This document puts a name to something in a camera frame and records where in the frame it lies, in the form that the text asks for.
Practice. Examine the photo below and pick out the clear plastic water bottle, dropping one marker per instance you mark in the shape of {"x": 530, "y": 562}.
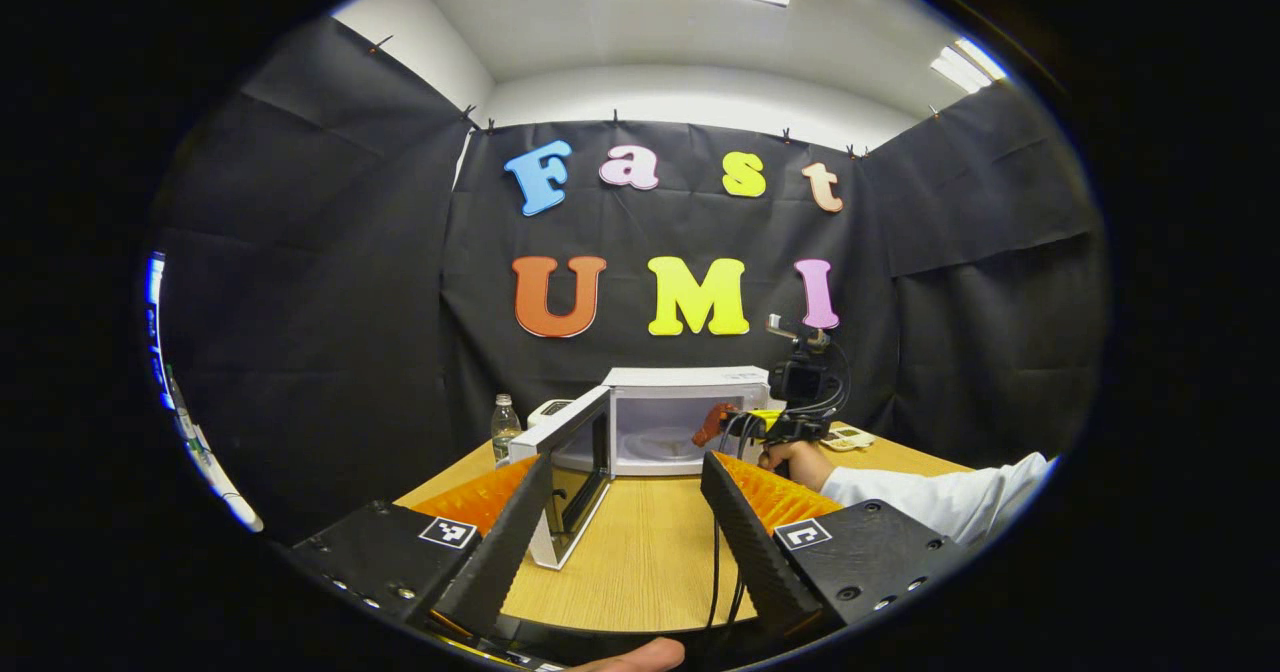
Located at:
{"x": 505, "y": 432}

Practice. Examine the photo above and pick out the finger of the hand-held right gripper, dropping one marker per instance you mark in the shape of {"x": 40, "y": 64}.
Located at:
{"x": 762, "y": 419}

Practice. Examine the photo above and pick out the black backdrop cloth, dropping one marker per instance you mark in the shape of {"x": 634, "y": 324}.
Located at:
{"x": 330, "y": 302}

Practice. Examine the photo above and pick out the white microwave oven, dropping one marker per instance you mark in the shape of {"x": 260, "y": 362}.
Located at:
{"x": 680, "y": 380}

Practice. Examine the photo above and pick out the brown fried chicken leg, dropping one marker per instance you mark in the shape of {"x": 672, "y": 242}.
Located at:
{"x": 715, "y": 422}

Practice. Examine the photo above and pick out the small white toaster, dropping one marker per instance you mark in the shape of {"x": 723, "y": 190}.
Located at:
{"x": 548, "y": 412}

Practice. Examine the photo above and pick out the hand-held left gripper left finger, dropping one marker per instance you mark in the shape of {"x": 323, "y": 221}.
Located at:
{"x": 495, "y": 552}

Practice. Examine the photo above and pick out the white divided condiment dish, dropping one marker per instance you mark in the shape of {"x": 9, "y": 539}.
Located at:
{"x": 848, "y": 439}

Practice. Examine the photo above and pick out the small ceiling light panel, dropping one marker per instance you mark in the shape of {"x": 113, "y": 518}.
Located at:
{"x": 965, "y": 65}

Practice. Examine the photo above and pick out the row of cloth clips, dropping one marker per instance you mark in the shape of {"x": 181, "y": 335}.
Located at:
{"x": 614, "y": 114}

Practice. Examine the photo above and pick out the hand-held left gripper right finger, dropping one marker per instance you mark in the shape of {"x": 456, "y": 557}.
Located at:
{"x": 755, "y": 552}

